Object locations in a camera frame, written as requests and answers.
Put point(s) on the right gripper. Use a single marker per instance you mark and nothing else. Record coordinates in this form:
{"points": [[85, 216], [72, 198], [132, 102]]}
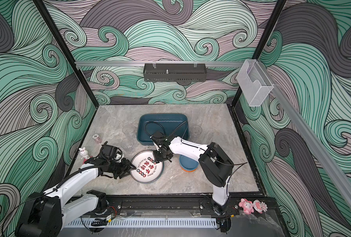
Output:
{"points": [[157, 159]]}

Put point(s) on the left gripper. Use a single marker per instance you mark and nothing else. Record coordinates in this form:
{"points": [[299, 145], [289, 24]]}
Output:
{"points": [[126, 167]]}

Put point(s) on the plate with red characters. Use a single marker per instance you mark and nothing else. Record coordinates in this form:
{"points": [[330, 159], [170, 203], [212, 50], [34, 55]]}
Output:
{"points": [[147, 169]]}

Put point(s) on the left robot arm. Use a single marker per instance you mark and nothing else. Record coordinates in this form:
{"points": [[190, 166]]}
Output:
{"points": [[45, 214]]}

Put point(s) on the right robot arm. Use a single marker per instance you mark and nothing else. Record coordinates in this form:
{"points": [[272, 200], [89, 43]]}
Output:
{"points": [[215, 163]]}

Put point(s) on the teal plastic bin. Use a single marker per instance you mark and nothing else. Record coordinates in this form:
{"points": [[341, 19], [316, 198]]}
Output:
{"points": [[166, 123]]}

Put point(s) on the clear cup near left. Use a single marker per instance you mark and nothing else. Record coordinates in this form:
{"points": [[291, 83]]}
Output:
{"points": [[127, 144]]}

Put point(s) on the blue bowl on stack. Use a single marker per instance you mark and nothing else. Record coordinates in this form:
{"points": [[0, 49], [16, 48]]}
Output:
{"points": [[187, 162]]}

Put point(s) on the clear cup far left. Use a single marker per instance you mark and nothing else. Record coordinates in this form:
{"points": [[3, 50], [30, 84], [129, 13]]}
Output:
{"points": [[129, 130]]}

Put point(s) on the pink checkered small cup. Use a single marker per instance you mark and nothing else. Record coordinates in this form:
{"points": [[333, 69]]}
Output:
{"points": [[97, 138]]}

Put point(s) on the white rabbit figurine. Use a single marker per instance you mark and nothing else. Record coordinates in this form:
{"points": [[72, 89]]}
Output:
{"points": [[83, 153]]}

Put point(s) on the clear plastic cup right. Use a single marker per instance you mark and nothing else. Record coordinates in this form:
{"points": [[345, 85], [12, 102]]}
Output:
{"points": [[195, 132]]}

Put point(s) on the pink white plush toy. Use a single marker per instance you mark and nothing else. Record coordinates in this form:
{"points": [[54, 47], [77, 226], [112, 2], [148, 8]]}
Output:
{"points": [[260, 206]]}

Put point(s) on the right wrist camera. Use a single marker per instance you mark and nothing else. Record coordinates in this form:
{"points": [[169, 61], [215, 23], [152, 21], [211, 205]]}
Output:
{"points": [[157, 137]]}

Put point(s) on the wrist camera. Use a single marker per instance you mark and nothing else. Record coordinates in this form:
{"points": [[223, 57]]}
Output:
{"points": [[111, 153], [157, 137]]}

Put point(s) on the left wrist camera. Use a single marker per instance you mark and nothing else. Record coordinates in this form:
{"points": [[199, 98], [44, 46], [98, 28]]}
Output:
{"points": [[111, 153]]}

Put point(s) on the white slotted cable duct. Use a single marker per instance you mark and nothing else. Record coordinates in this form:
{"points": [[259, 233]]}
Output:
{"points": [[209, 223]]}

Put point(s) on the black wall shelf tray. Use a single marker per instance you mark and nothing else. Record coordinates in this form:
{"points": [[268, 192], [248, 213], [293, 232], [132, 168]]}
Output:
{"points": [[174, 72]]}

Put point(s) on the aluminium rail back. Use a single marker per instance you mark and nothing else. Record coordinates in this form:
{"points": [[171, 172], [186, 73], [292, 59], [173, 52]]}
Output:
{"points": [[120, 63]]}

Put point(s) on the aluminium rail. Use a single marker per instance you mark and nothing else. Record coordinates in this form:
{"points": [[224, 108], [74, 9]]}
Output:
{"points": [[337, 176], [120, 63]]}

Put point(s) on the clear acrylic wall holder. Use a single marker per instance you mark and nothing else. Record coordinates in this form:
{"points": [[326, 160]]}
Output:
{"points": [[255, 82]]}

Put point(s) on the black frame post left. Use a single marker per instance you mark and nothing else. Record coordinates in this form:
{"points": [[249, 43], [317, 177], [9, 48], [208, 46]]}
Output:
{"points": [[59, 39]]}

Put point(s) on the black frame post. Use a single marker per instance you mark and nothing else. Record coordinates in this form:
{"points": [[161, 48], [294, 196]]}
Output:
{"points": [[59, 39], [269, 28]]}

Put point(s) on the black frame post right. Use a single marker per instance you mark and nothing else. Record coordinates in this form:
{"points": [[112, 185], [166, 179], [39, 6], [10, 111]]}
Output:
{"points": [[269, 28]]}

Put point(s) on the aluminium rail right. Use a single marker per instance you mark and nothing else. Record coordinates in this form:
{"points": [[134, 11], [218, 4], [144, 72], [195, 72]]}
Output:
{"points": [[337, 176]]}

